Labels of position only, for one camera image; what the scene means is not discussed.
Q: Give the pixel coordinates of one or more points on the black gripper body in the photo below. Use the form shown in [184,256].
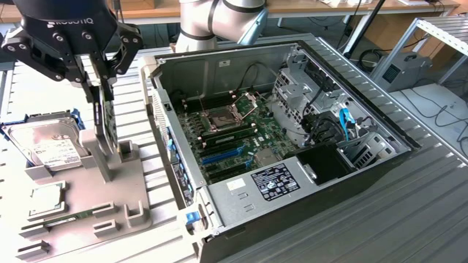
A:
[70,24]

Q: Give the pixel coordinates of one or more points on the green graphics card black fan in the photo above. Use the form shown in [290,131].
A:
[106,123]

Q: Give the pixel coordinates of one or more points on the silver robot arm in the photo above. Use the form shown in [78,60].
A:
[204,22]

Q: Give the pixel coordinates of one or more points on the brown cardboard box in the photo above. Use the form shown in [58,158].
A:
[139,5]

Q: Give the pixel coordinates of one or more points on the hard disk drive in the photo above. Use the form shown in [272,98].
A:
[78,117]

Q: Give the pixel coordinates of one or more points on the thin metal locking lever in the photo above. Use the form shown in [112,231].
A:
[200,102]

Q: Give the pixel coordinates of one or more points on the black RAM slot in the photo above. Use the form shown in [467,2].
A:
[224,128]
[226,132]
[215,102]
[215,95]
[215,98]

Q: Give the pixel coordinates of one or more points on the silver hard disk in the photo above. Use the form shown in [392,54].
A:
[36,142]

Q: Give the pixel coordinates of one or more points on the blue card retention clip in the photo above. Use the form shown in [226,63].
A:
[170,141]
[178,159]
[187,180]

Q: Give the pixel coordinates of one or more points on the CPU socket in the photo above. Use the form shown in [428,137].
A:
[222,120]

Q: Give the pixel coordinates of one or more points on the metal socket cover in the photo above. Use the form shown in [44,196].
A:
[243,105]

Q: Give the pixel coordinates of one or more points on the green RAM stick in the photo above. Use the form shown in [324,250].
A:
[62,218]
[224,139]

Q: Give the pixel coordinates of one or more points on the black expansion slot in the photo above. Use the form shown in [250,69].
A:
[227,169]
[219,149]
[230,175]

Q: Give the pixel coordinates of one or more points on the blue expansion slot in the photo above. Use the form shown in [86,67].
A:
[222,158]

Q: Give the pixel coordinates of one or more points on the perforated metal drive cage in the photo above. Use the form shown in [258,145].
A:
[298,93]

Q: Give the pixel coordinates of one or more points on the silver CPU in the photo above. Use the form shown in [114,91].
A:
[46,200]

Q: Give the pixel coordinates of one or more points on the grey parts rack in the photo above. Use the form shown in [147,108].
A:
[84,197]

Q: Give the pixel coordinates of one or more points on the green motherboard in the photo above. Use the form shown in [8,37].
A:
[282,139]

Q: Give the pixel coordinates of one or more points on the silver chipset heatsink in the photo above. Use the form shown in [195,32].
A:
[267,157]

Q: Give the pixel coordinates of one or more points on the grey power supply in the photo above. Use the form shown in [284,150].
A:
[227,202]

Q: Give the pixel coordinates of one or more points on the blue case latch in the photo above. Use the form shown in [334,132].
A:
[191,218]

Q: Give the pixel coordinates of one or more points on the black stand pole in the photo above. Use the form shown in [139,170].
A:
[366,27]

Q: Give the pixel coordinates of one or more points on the metal disk bay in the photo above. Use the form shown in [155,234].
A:
[370,148]

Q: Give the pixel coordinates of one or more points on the grey equipment box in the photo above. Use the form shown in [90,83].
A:
[402,71]

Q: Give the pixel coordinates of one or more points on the black and grey PC case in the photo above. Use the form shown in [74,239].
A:
[311,219]

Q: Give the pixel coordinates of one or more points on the wooden desk white frame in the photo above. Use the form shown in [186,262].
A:
[164,15]
[402,9]

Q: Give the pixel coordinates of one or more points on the aluminium frame rack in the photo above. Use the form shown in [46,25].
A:
[439,30]

